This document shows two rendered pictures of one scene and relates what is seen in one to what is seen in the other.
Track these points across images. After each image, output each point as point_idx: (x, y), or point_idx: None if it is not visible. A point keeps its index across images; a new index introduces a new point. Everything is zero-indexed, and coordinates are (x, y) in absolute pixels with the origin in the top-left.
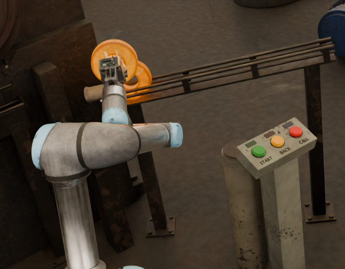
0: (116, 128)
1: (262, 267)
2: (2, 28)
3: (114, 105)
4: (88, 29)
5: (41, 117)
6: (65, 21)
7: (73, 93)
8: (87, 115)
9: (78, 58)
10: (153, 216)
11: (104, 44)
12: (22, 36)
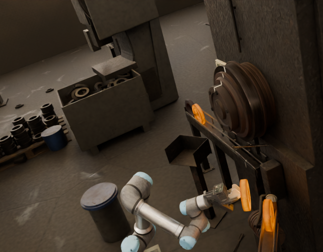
0: (126, 197)
1: None
2: (240, 130)
3: (187, 202)
4: (302, 172)
5: None
6: (303, 156)
7: (293, 193)
8: (299, 212)
9: (296, 180)
10: None
11: (240, 181)
12: (283, 141)
